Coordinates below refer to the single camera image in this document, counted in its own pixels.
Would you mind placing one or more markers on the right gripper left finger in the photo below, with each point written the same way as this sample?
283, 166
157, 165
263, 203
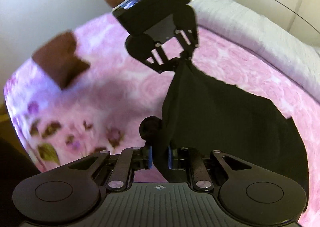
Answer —
148, 148

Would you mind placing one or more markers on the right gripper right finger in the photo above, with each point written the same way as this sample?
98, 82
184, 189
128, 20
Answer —
171, 156

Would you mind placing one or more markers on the black garment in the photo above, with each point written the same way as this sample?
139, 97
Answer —
207, 114

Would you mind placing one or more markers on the white fluffy blanket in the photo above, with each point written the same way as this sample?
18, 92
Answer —
254, 32

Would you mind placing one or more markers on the pink floral blanket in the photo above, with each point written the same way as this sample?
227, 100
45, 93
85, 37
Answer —
104, 106

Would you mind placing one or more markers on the brown folded cloth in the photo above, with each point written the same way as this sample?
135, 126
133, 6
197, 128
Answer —
58, 60

